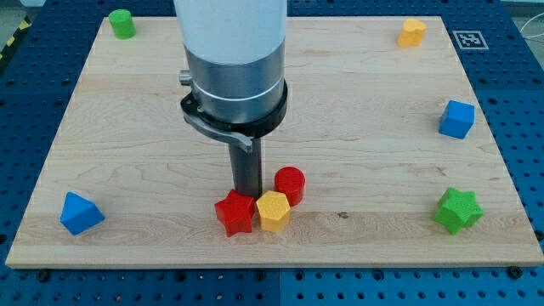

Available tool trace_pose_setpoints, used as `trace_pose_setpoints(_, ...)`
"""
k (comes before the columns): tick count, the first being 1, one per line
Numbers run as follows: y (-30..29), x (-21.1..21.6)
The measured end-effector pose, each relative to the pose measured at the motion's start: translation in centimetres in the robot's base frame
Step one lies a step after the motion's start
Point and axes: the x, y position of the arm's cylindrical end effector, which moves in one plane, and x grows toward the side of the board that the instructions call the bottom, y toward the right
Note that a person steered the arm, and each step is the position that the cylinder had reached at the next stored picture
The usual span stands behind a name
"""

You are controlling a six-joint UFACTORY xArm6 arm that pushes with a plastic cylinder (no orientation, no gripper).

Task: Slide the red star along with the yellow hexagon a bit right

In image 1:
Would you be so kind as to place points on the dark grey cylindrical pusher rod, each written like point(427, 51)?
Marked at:
point(247, 169)

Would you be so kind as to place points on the black flange ring with lever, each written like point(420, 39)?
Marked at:
point(240, 135)

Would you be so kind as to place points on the red star block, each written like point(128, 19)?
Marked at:
point(235, 213)

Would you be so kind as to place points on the yellow hexagon block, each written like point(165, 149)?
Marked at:
point(274, 211)

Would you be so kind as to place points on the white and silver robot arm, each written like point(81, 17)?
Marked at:
point(235, 52)

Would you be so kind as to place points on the green star block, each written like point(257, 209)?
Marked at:
point(458, 210)

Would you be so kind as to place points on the red cylinder block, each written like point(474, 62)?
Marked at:
point(291, 182)

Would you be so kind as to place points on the light wooden board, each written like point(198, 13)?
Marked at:
point(362, 124)

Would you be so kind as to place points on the green cylinder block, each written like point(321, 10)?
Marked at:
point(121, 21)

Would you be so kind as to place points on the blue triangle block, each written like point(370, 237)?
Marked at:
point(79, 214)

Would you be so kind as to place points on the blue cube block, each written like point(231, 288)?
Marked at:
point(457, 119)

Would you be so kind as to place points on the white fiducial marker tag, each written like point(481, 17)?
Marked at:
point(470, 40)

